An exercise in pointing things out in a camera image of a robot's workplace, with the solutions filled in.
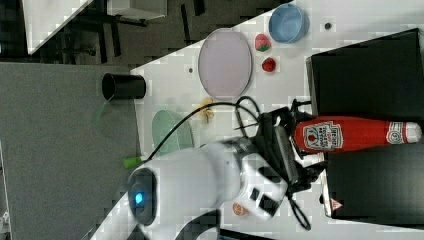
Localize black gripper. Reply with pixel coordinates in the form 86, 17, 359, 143
254, 107, 327, 193

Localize red ketchup bottle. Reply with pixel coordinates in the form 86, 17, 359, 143
293, 116, 422, 154

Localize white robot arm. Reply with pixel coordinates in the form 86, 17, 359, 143
89, 108, 327, 240

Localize black toaster oven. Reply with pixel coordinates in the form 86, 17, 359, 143
306, 29, 424, 229

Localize red strawberry toy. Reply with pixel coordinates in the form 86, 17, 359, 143
262, 57, 276, 73

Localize yellow banana toy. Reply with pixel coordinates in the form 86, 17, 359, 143
199, 98, 214, 123

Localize lilac round plate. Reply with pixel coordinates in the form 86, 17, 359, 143
198, 28, 253, 100

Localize pink strawberry toy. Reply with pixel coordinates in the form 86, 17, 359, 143
254, 34, 271, 52

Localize orange slice toy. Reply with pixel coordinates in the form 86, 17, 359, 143
232, 203, 249, 216

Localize green oval colander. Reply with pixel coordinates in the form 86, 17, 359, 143
152, 110, 194, 156

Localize blue cup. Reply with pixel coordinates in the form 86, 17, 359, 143
268, 3, 310, 44

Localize lime green block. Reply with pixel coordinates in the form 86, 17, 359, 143
123, 157, 143, 169

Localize black cylinder cup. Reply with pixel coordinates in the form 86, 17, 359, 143
101, 73, 147, 101

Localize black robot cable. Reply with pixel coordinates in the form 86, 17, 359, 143
146, 95, 313, 232

